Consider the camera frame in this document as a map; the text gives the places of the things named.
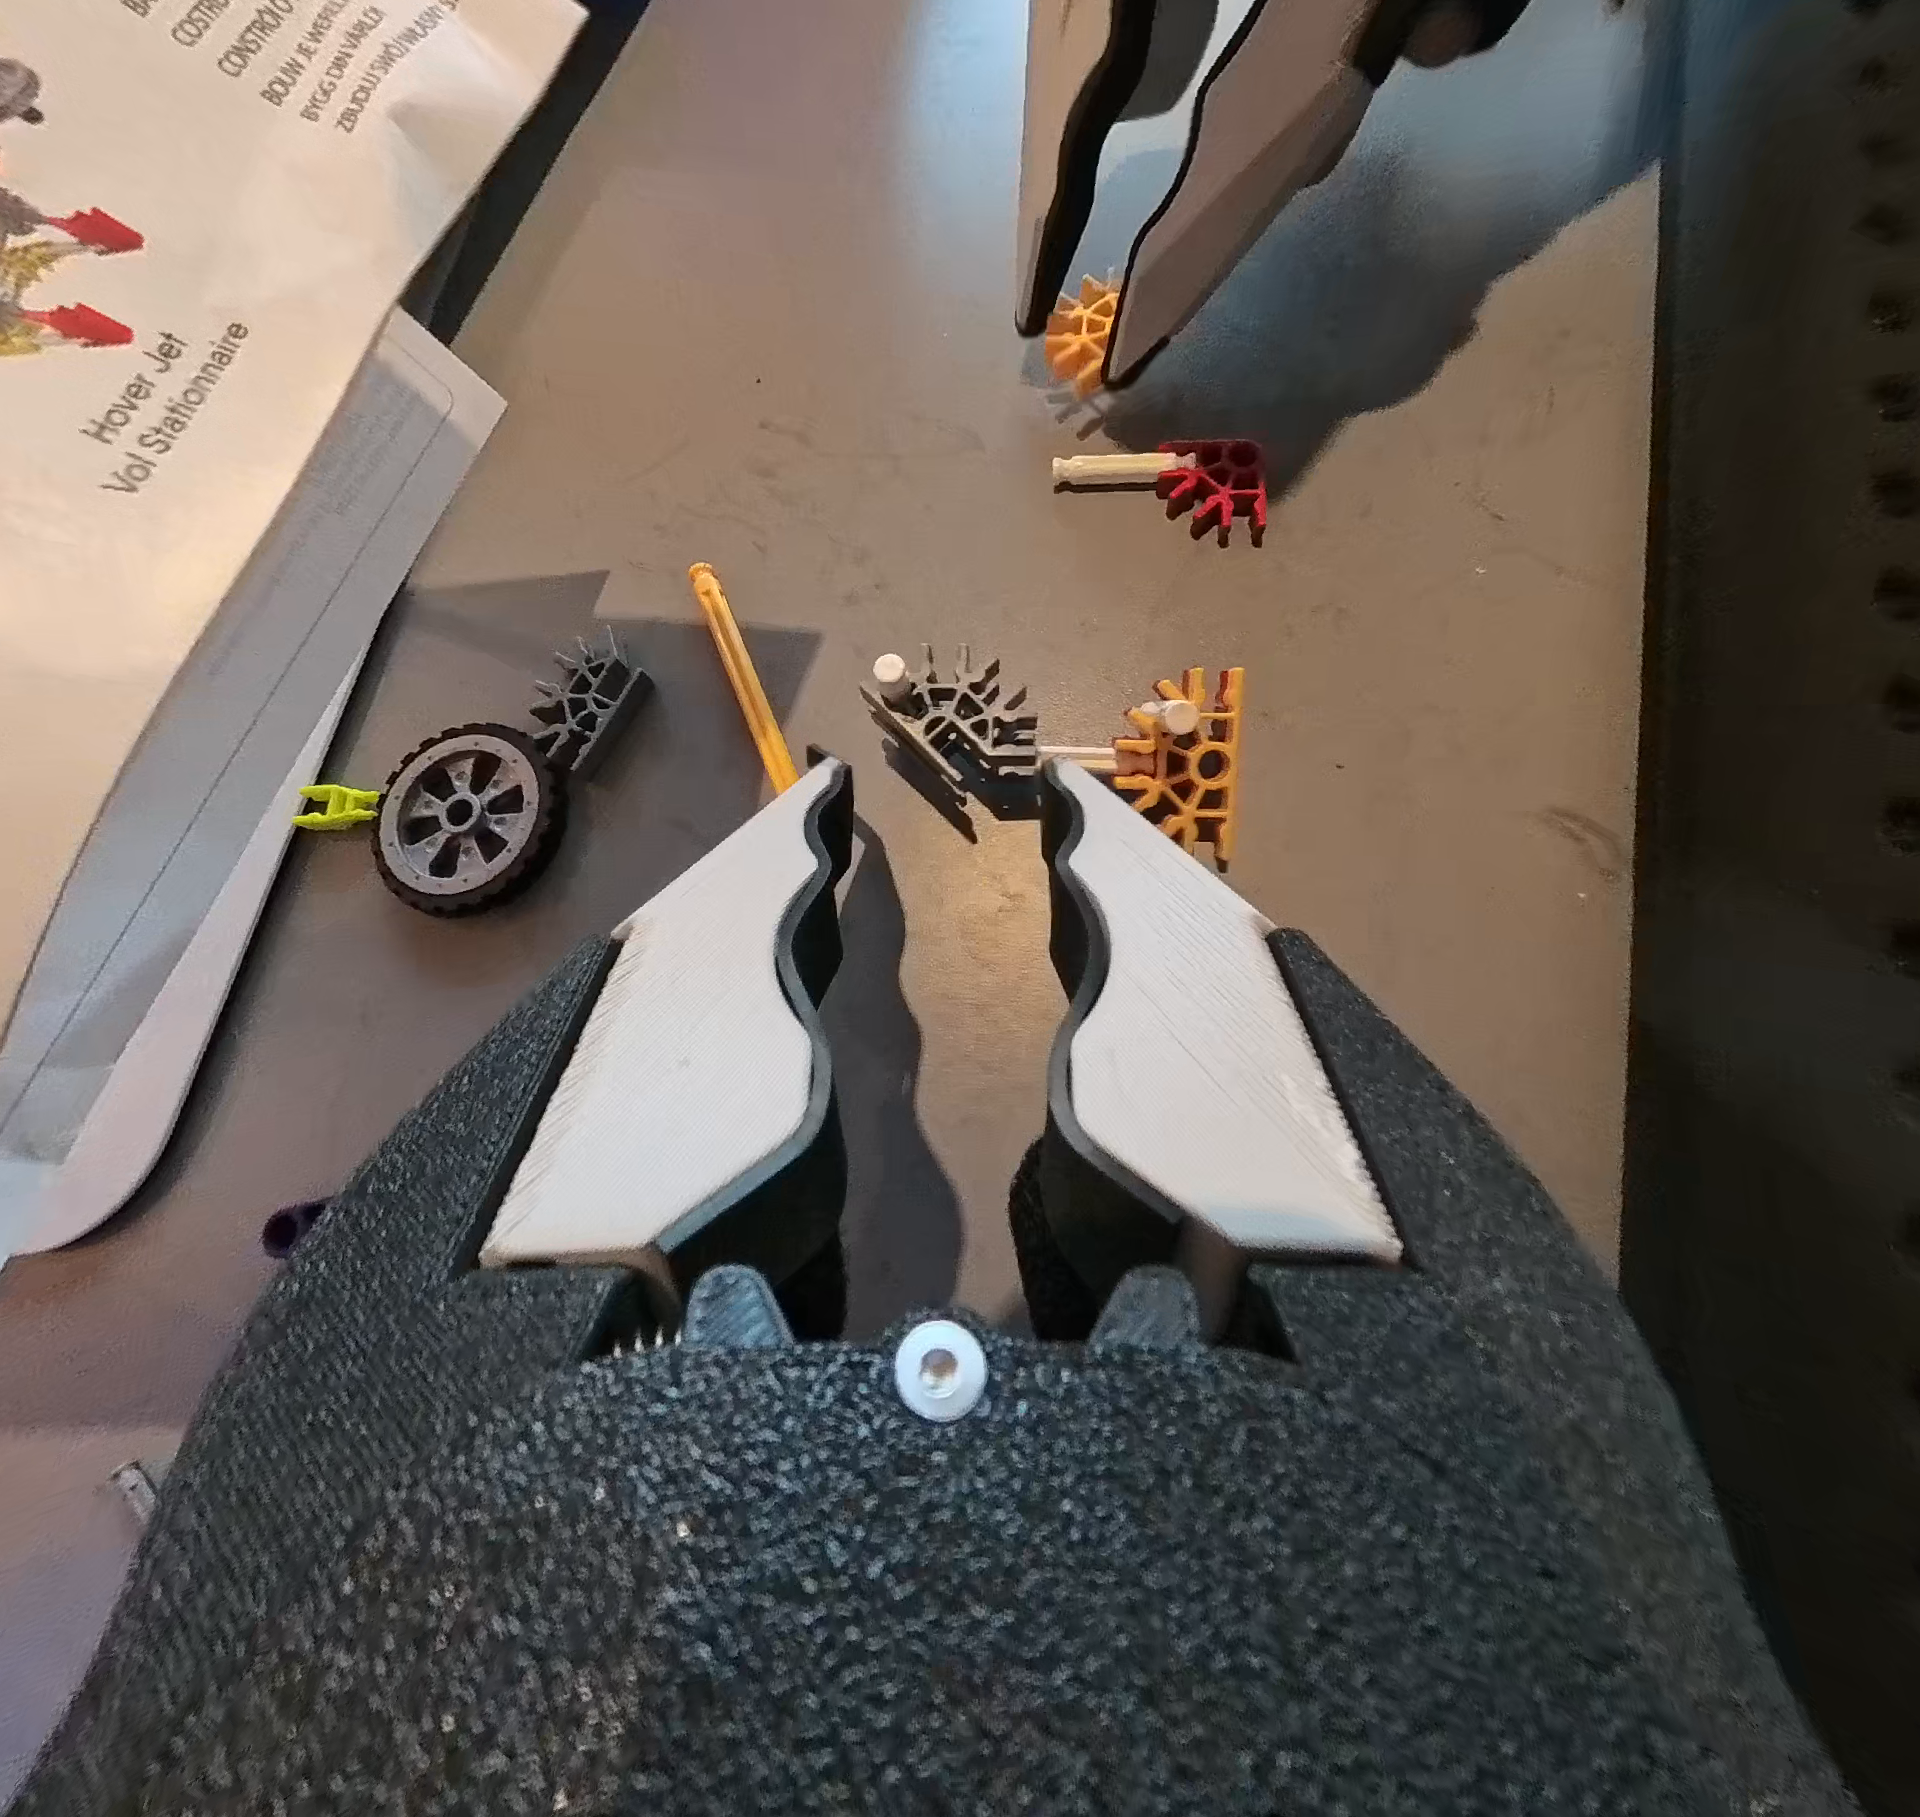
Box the toy wheel with black tyre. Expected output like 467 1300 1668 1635
369 722 571 919

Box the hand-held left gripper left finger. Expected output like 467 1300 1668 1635
476 749 859 1270

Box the red plastic connector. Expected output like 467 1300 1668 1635
1158 436 1272 547

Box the long yellow rod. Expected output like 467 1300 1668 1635
685 560 800 796

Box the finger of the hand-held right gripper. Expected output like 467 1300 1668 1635
1109 0 1442 391
1016 0 1299 336

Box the yellow half-round connector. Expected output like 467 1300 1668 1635
1041 272 1129 425

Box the toy instruction booklet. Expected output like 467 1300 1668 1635
0 0 590 1174

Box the orange plastic connector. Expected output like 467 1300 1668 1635
1112 667 1247 870

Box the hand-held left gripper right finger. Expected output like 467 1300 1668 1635
1038 758 1408 1266

